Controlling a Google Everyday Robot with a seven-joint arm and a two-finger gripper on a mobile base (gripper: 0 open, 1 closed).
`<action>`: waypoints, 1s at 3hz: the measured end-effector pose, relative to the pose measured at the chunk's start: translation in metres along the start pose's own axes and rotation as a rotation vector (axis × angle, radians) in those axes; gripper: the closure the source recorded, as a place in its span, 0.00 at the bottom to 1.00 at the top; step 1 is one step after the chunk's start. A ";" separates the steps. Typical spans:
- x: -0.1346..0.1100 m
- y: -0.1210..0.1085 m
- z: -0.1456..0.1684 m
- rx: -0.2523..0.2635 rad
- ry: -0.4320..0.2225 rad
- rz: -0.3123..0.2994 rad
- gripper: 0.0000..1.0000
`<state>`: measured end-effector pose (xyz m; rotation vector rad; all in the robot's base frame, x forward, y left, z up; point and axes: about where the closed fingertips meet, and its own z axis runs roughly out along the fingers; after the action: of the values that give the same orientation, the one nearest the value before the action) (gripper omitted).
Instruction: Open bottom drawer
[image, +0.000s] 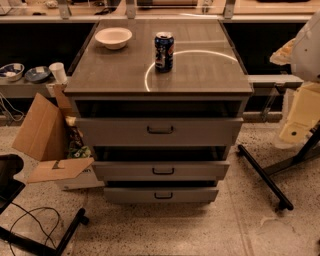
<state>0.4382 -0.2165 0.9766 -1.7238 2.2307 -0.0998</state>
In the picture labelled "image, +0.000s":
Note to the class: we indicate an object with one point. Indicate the black table stand right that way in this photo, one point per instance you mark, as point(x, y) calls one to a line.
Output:
point(309, 151)

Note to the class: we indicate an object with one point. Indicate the snack bags in box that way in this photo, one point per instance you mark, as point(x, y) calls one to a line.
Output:
point(76, 147)

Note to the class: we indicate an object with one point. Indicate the open cardboard box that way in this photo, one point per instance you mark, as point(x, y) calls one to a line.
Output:
point(42, 136)

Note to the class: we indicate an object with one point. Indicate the blue patterned bowl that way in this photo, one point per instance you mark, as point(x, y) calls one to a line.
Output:
point(12, 72)

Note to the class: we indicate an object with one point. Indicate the black stand left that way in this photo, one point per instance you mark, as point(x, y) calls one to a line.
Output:
point(10, 165)

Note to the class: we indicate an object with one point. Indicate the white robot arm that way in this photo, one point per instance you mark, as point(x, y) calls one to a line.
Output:
point(302, 53)

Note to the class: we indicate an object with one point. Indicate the blue soda can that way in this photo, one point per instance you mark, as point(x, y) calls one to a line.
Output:
point(164, 50)

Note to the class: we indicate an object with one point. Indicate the white paper cup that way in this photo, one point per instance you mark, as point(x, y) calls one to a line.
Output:
point(58, 71)

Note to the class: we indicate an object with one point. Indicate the grey drawer cabinet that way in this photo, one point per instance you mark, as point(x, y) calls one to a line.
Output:
point(206, 81)

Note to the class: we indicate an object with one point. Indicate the white bowl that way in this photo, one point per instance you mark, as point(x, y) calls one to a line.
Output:
point(113, 38)

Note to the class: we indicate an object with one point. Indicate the dark blue bowl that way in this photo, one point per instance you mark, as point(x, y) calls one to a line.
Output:
point(38, 74)

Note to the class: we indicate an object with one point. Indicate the grey low shelf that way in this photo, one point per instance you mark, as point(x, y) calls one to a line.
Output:
point(24, 89)

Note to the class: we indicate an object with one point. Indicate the grey drawer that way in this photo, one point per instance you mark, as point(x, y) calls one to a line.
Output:
point(161, 171)
point(159, 131)
point(160, 195)

